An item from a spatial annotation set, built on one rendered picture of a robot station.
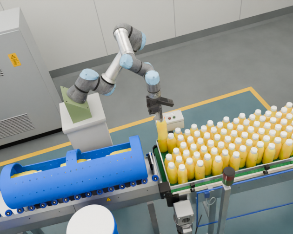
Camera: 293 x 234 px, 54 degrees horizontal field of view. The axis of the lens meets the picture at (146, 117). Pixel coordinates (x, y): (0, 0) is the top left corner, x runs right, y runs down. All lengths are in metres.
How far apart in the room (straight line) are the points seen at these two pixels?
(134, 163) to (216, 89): 2.48
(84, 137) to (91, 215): 0.67
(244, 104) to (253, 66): 0.84
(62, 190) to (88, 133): 0.54
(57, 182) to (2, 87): 1.77
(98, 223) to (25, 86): 1.99
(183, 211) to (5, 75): 2.25
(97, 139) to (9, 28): 1.42
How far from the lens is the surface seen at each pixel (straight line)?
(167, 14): 4.68
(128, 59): 1.59
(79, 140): 2.26
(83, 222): 1.82
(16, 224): 2.21
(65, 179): 1.83
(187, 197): 2.00
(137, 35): 1.97
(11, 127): 3.74
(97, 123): 2.15
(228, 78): 4.24
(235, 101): 3.87
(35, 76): 3.28
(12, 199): 1.96
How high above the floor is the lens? 2.60
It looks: 45 degrees down
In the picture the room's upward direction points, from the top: 10 degrees counter-clockwise
